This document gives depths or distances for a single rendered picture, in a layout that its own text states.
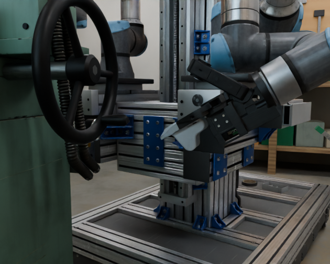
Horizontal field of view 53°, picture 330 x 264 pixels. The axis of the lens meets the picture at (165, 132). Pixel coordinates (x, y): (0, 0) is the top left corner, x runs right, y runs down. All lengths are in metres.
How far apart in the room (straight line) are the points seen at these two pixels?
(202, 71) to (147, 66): 3.54
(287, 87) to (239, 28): 0.16
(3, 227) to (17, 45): 0.37
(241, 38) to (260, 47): 0.04
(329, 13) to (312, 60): 3.28
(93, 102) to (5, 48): 0.54
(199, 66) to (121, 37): 0.78
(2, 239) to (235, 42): 0.62
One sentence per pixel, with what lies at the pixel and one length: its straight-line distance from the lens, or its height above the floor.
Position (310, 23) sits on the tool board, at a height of 1.44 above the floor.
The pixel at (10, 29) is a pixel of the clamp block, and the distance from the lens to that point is 0.75.
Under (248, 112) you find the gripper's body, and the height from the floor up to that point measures 0.73.
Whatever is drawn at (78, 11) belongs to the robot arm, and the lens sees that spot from 1.61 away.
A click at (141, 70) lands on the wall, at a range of 4.14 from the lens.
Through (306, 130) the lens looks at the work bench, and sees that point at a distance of 3.34.
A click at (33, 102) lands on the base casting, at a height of 0.74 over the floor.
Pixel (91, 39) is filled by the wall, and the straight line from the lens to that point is 4.52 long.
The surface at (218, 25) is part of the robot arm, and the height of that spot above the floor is 0.97.
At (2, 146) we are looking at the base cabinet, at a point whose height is 0.66.
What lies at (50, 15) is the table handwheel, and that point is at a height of 0.89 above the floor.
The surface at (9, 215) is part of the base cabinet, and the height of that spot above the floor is 0.51.
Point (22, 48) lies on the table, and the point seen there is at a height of 0.85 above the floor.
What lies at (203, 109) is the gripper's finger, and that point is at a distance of 0.57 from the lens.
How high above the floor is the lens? 0.77
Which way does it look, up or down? 7 degrees down
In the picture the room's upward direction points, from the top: straight up
